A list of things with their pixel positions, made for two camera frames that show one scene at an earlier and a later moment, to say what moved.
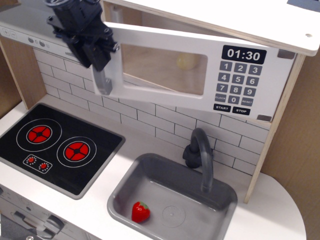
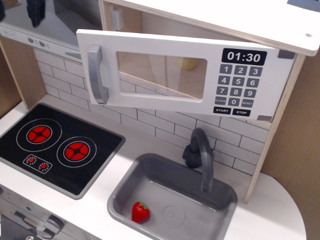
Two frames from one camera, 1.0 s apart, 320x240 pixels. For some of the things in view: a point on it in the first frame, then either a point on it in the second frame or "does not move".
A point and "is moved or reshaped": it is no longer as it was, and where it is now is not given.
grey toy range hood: [26, 22] does not move
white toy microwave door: [202, 73] is moved or reshaped
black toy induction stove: [57, 150] does not move
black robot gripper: [80, 22] → [36, 11]
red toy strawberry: [140, 212] does not move
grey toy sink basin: [180, 209] does not move
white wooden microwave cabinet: [291, 25] does not move
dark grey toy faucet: [199, 152] does not move
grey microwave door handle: [104, 85] is moved or reshaped
